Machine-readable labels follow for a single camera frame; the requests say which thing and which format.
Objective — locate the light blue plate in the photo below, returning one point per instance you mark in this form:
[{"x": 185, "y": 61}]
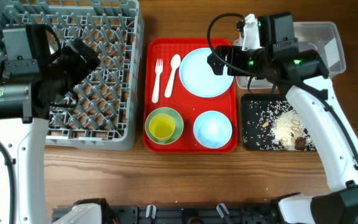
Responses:
[{"x": 198, "y": 77}]

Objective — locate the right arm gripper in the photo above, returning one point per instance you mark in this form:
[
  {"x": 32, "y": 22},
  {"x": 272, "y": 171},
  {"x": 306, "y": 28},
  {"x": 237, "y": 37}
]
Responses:
[{"x": 234, "y": 52}]

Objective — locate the white plastic fork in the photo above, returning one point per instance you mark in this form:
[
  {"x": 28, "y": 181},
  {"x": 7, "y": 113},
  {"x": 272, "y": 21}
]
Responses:
[{"x": 158, "y": 72}]

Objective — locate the black waste tray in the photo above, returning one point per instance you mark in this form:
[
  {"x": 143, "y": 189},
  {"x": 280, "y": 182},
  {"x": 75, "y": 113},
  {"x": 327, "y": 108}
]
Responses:
[{"x": 253, "y": 109}]

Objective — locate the yellow plastic cup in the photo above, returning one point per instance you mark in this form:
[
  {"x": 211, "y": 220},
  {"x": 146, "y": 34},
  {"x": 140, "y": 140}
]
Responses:
[{"x": 162, "y": 127}]

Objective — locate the red plastic tray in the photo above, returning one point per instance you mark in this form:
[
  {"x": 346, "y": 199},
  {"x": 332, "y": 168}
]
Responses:
[{"x": 188, "y": 105}]

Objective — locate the clear plastic bin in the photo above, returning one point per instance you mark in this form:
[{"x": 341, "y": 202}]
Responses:
[{"x": 324, "y": 38}]

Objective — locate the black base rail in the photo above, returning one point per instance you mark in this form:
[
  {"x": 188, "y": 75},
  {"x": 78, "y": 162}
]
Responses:
[{"x": 220, "y": 213}]

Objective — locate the light blue bowl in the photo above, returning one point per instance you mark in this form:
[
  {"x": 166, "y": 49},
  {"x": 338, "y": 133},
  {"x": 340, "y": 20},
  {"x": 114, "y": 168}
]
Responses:
[{"x": 212, "y": 129}]

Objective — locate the grey dishwasher rack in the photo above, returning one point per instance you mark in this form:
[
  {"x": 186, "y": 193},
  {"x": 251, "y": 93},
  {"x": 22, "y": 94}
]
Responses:
[{"x": 104, "y": 117}]

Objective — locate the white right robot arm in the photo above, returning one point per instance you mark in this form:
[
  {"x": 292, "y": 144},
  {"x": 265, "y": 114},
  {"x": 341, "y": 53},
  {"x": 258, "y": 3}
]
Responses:
[{"x": 309, "y": 90}]

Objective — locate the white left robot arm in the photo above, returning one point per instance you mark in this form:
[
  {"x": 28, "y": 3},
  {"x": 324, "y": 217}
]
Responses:
[{"x": 33, "y": 79}]

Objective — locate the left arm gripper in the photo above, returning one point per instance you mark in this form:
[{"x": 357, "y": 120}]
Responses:
[{"x": 82, "y": 70}]

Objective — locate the green bowl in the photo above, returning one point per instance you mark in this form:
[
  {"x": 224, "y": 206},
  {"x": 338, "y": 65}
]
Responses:
[{"x": 178, "y": 121}]

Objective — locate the cream plastic spoon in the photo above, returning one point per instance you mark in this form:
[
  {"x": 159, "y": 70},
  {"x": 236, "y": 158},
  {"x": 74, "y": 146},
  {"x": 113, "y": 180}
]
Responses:
[{"x": 175, "y": 64}]

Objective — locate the rice and meat leftovers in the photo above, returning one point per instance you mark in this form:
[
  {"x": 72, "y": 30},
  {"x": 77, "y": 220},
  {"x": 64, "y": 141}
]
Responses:
[{"x": 287, "y": 127}]

